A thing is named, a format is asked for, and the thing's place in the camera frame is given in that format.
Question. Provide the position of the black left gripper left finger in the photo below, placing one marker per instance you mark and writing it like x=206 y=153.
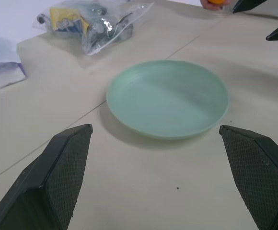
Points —
x=45 y=182

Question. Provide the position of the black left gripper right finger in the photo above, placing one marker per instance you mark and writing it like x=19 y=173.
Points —
x=261 y=172

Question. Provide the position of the orange round fruit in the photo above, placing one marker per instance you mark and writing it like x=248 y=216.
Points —
x=216 y=1

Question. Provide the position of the mint green round plate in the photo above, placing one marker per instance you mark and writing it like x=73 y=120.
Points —
x=167 y=98

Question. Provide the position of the clear plastic bag of parts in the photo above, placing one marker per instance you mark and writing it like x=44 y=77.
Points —
x=98 y=26

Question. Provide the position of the yellow and blue printed card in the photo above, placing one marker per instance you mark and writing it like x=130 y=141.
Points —
x=66 y=20

